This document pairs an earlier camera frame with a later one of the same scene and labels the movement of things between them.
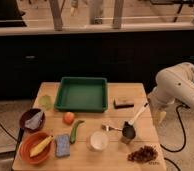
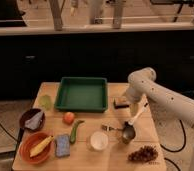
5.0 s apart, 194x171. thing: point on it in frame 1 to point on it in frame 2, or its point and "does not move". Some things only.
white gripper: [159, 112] to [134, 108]
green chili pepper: [74, 130] does not move
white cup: [97, 140] does not move
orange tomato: [68, 118] does not move
